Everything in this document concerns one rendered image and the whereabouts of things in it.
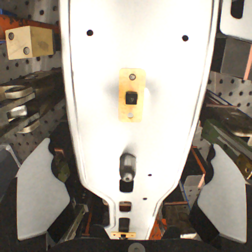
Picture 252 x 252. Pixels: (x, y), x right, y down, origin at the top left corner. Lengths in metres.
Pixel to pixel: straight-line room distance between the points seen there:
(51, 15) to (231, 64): 0.53
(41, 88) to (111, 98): 0.10
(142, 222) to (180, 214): 0.13
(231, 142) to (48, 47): 0.29
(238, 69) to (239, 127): 0.10
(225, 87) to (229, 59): 0.36
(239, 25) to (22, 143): 0.86
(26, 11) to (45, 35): 0.44
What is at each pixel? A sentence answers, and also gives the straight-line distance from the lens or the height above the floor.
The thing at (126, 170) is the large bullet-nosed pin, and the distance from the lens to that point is 0.26.
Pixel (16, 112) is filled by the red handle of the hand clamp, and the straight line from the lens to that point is 0.21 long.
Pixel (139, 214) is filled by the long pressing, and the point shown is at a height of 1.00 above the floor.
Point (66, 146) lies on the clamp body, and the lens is 0.39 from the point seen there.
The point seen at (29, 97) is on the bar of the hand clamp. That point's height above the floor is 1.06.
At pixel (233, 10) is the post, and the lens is 0.34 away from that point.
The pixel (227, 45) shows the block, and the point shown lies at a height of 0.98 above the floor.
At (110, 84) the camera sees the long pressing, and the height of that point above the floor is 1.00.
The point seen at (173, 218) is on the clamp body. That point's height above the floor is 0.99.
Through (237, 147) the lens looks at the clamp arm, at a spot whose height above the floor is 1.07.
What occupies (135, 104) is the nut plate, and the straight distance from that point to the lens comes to 0.22.
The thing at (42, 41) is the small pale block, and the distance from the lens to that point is 0.21.
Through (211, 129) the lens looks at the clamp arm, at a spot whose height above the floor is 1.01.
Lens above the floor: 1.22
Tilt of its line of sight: 62 degrees down
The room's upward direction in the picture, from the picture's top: 177 degrees counter-clockwise
